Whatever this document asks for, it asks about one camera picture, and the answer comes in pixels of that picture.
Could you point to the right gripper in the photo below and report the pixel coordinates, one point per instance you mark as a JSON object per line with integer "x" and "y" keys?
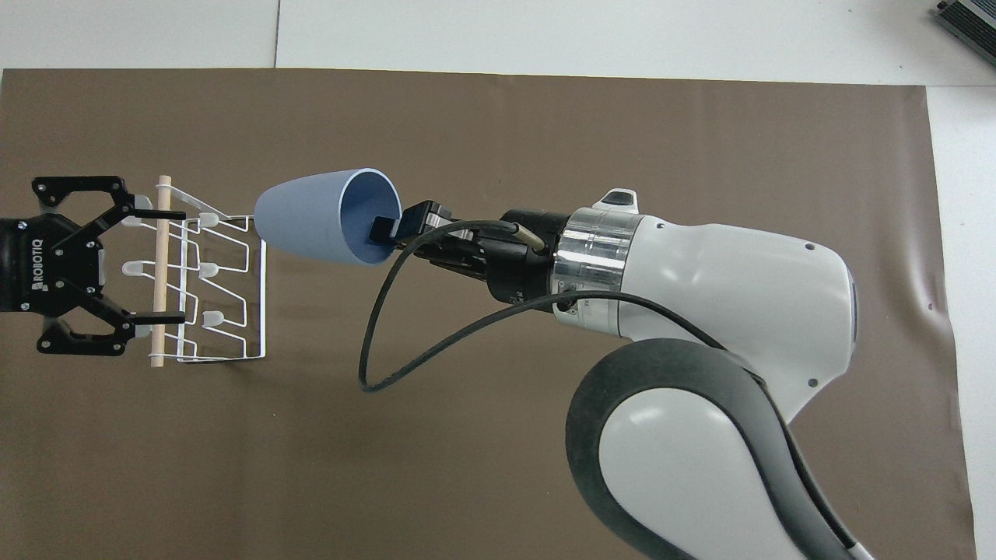
{"x": 525, "y": 268}

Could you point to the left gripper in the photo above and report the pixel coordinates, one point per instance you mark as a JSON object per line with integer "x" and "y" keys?
{"x": 47, "y": 260}

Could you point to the blue cup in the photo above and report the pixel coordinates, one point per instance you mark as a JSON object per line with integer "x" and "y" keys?
{"x": 307, "y": 214}

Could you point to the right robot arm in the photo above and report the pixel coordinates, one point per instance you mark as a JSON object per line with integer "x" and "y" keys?
{"x": 739, "y": 295}

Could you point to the grey ribbed metal device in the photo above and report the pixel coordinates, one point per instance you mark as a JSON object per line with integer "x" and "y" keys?
{"x": 973, "y": 17}

